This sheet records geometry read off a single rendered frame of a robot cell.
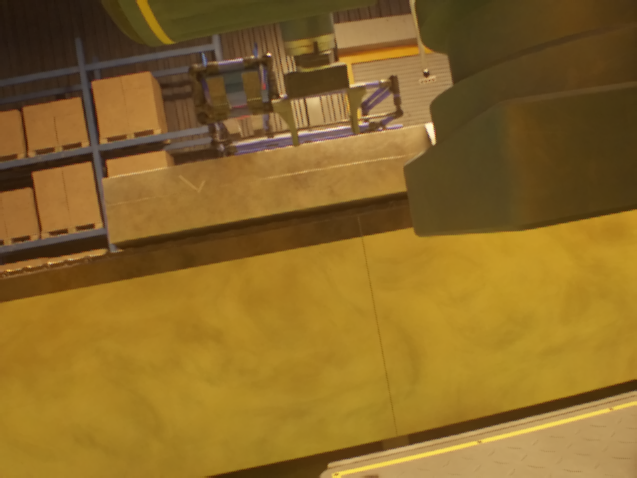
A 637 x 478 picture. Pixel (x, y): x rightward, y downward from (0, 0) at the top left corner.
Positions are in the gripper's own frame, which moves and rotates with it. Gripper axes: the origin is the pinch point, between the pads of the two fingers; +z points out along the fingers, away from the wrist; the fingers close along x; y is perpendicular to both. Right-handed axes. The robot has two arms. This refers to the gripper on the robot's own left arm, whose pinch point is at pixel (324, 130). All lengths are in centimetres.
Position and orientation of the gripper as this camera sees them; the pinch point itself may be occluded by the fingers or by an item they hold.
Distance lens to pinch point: 117.4
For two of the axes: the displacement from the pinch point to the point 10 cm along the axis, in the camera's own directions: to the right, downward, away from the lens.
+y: -1.6, -4.0, 9.0
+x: -9.7, 2.2, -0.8
